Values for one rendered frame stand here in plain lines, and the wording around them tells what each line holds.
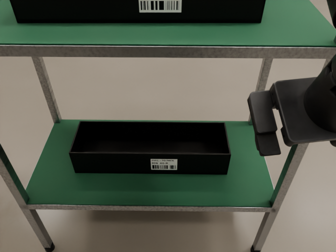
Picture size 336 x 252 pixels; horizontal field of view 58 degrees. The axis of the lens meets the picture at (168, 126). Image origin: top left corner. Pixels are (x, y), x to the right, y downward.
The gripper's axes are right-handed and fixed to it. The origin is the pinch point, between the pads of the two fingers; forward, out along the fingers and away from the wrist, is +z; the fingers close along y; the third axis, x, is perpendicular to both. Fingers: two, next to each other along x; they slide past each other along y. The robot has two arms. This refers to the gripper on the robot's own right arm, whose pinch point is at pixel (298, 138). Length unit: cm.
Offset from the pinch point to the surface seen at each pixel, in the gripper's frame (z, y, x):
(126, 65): 165, 40, -127
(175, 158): 69, 13, -19
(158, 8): 17.8, 14.5, -39.9
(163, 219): 109, 20, -3
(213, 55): 18.8, 4.0, -26.4
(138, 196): 72, 27, -8
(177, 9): 18.1, 10.2, -39.4
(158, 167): 73, 19, -18
